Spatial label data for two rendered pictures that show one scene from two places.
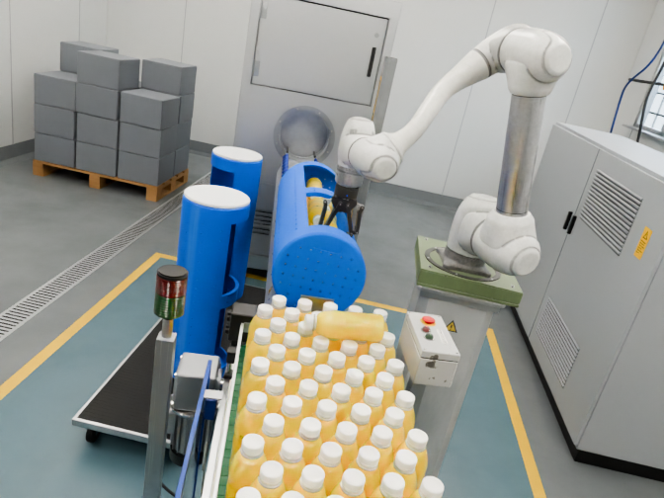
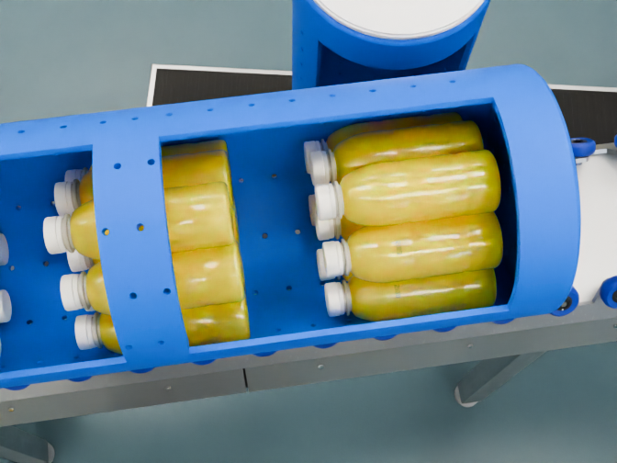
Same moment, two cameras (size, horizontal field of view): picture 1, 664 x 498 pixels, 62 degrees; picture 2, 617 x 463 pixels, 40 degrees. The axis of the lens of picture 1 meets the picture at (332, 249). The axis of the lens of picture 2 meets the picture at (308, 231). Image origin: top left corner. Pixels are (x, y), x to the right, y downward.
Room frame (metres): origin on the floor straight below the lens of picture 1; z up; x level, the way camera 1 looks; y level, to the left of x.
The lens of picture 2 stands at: (2.09, -0.24, 1.98)
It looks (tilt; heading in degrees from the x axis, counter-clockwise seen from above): 70 degrees down; 87
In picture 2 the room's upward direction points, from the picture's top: 3 degrees clockwise
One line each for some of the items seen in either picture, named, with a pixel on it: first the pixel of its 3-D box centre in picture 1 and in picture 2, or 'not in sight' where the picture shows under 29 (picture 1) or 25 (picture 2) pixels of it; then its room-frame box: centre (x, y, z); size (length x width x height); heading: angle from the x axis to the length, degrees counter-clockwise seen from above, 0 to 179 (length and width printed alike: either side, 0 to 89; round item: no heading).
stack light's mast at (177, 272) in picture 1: (169, 303); not in sight; (1.02, 0.31, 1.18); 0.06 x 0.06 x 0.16
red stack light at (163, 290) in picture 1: (171, 283); not in sight; (1.02, 0.31, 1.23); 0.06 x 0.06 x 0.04
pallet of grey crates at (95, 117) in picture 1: (118, 119); not in sight; (5.19, 2.27, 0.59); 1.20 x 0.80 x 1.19; 87
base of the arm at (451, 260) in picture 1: (463, 255); not in sight; (1.97, -0.49, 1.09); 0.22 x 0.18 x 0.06; 3
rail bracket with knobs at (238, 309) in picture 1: (243, 324); not in sight; (1.38, 0.20, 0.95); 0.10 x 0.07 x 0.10; 98
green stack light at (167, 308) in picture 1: (169, 301); not in sight; (1.02, 0.31, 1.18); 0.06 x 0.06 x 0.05
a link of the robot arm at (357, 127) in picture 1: (358, 143); not in sight; (1.69, -0.01, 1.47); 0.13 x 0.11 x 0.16; 22
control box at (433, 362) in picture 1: (427, 347); not in sight; (1.29, -0.30, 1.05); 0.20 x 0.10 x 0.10; 8
